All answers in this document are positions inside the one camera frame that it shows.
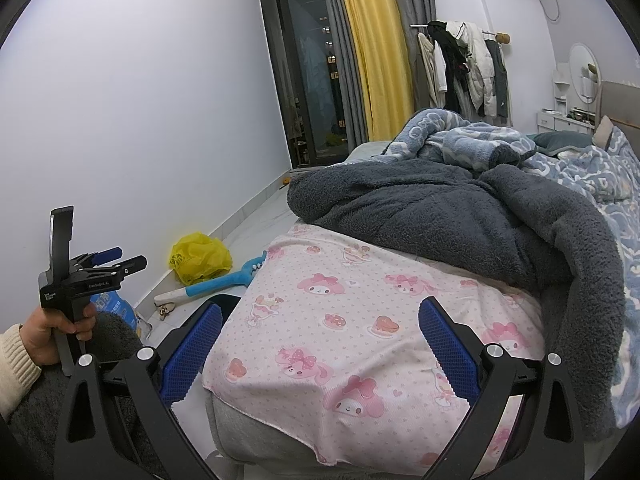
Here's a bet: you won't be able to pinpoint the dark teal pillow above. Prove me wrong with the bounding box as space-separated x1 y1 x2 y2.
527 131 594 154

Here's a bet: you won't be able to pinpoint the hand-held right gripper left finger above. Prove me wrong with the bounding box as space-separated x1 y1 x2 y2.
54 302 223 480

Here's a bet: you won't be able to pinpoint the person's leg grey pants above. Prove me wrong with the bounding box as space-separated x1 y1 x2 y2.
0 312 166 480

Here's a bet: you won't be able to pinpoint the person's left hand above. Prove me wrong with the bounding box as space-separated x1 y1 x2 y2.
21 304 99 367

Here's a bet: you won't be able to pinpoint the blue plush toy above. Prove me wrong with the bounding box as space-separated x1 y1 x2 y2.
154 249 271 306

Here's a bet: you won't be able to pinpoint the yellow curtain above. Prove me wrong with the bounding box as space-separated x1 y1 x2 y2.
334 0 416 142

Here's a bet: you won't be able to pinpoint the light blue patterned duvet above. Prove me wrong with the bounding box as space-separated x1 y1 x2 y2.
520 125 640 422

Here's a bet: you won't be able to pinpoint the white puffer jacket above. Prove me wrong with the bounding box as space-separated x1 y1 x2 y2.
447 21 496 117

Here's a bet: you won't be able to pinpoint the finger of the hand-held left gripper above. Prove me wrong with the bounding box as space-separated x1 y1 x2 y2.
99 256 149 282
74 246 123 268

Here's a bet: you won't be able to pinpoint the blue pet food bag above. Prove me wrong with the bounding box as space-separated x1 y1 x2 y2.
90 292 139 334

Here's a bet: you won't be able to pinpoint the grey fleece blanket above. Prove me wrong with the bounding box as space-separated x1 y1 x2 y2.
287 162 626 442

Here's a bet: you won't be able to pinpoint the metal clothes rack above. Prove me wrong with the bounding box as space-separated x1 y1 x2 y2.
410 21 511 44

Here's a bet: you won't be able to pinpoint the beige pillow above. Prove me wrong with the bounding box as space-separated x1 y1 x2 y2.
592 115 614 149

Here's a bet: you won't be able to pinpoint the grey curtain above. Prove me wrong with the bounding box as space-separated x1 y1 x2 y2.
387 0 441 112
317 0 371 146

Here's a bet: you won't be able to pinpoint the white vanity desk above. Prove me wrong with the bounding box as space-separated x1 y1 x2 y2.
536 62 601 134

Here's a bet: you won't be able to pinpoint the person's left forearm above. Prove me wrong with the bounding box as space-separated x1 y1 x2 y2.
0 324 42 419

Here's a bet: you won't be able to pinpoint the black hanging garment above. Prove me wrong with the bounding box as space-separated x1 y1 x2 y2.
427 20 471 112

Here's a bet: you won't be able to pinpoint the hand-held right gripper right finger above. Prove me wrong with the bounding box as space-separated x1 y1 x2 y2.
418 296 586 480

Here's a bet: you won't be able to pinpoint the blue cloud fleece blanket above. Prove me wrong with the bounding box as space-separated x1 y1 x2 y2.
387 107 539 172

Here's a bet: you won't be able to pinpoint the bed mattress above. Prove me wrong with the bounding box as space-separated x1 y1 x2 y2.
207 392 327 467

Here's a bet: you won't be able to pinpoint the pink printed blanket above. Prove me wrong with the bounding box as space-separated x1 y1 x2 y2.
202 224 547 467

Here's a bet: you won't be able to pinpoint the yellow plastic bag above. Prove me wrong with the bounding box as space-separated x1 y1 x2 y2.
169 232 234 285

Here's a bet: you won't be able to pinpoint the dark green hanging garment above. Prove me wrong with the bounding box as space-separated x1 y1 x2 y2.
487 40 511 121

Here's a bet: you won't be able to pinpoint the beige hanging coat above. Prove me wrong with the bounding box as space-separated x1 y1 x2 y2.
417 32 449 109

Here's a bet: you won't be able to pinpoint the beige headboard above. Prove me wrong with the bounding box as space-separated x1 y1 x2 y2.
597 80 640 134

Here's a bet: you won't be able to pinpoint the dark teal trash bin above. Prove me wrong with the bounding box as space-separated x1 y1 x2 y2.
199 295 244 332

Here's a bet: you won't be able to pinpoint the round mirror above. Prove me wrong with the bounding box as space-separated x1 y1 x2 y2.
570 42 601 104

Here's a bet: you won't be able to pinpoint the glass balcony door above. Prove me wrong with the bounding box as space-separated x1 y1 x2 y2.
259 0 351 169

